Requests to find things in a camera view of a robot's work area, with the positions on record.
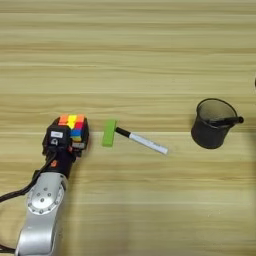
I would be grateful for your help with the left gripper small black box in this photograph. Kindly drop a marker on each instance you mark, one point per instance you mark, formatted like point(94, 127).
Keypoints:
point(56, 140)

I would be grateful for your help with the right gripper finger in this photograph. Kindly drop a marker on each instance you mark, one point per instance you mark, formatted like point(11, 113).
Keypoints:
point(255, 83)

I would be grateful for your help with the green rectangular block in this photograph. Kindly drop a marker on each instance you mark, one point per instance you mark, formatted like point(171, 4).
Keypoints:
point(109, 133)

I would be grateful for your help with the white marker with black cap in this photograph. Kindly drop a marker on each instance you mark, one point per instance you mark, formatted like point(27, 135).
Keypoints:
point(148, 144)

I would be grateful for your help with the black mesh pen cup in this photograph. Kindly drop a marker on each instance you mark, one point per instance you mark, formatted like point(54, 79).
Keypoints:
point(206, 138)

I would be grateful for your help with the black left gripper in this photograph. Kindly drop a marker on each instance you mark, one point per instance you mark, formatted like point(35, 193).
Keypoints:
point(61, 163)

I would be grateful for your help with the black pen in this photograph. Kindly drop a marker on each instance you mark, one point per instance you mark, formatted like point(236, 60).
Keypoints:
point(238, 119)

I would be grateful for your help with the multicolour puzzle cube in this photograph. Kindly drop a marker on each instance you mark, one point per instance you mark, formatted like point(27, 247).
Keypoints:
point(71, 121)

